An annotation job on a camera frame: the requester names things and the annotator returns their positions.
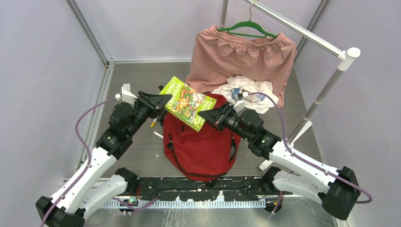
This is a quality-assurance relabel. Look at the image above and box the green treehouse book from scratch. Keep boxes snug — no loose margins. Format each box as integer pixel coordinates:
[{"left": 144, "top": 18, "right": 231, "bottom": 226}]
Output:
[{"left": 160, "top": 77, "right": 217, "bottom": 132}]

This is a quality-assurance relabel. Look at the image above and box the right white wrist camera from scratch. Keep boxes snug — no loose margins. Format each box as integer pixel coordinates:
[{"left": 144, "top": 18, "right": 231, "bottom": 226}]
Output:
[{"left": 234, "top": 91, "right": 249, "bottom": 112}]

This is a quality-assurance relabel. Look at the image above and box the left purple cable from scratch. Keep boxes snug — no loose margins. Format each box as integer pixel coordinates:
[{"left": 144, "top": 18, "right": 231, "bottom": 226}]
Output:
[{"left": 39, "top": 94, "right": 159, "bottom": 227}]

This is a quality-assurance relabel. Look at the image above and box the pink skirt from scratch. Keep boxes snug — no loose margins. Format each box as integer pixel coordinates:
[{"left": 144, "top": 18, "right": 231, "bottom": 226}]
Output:
[{"left": 185, "top": 26, "right": 296, "bottom": 107}]

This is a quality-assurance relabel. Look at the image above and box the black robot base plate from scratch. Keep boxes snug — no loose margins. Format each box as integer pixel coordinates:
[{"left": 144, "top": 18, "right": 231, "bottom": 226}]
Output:
[{"left": 121, "top": 176, "right": 279, "bottom": 202}]

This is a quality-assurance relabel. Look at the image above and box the red backpack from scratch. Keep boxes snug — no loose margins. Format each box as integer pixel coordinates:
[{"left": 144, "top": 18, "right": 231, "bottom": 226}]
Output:
[{"left": 158, "top": 85, "right": 242, "bottom": 183}]

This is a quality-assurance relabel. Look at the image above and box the silver white clothes rack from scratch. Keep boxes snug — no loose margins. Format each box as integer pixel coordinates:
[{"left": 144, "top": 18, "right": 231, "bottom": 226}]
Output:
[{"left": 219, "top": 0, "right": 361, "bottom": 172}]

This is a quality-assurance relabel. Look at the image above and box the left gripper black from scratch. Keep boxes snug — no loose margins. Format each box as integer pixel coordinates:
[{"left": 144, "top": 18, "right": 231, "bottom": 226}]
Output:
[{"left": 126, "top": 91, "right": 172, "bottom": 137}]

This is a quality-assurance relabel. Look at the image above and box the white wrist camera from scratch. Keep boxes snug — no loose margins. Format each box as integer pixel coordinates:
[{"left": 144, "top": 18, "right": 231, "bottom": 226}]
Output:
[
  {"left": 114, "top": 83, "right": 138, "bottom": 105},
  {"left": 234, "top": 91, "right": 249, "bottom": 112}
]

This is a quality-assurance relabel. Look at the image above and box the white crumpled cloth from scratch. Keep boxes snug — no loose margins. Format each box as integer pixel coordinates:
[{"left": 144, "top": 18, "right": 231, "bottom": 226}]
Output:
[{"left": 212, "top": 75, "right": 279, "bottom": 114}]

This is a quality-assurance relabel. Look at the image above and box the green clothes hanger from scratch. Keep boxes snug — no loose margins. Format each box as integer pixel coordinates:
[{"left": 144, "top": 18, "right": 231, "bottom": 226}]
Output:
[{"left": 217, "top": 0, "right": 278, "bottom": 38}]

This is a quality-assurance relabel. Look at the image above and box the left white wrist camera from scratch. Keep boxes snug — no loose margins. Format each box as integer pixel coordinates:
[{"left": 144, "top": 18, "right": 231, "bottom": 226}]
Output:
[{"left": 114, "top": 83, "right": 138, "bottom": 105}]

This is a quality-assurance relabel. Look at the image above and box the white peach marker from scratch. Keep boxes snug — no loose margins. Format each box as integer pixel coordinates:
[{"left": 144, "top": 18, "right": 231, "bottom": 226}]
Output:
[{"left": 153, "top": 131, "right": 164, "bottom": 139}]

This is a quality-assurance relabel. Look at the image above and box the white yellow marker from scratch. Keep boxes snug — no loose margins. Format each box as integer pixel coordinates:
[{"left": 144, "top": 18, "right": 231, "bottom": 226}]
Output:
[{"left": 150, "top": 118, "right": 157, "bottom": 128}]

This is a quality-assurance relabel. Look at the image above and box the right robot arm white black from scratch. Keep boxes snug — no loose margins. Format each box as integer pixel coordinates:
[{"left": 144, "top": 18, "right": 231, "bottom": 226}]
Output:
[{"left": 198, "top": 103, "right": 361, "bottom": 220}]

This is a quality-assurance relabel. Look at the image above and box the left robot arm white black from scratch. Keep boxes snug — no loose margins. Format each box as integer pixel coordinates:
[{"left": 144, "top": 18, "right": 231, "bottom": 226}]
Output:
[{"left": 35, "top": 91, "right": 172, "bottom": 227}]

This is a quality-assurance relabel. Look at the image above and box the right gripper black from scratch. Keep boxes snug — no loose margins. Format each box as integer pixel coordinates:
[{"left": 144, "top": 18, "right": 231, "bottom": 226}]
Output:
[{"left": 199, "top": 100, "right": 253, "bottom": 141}]

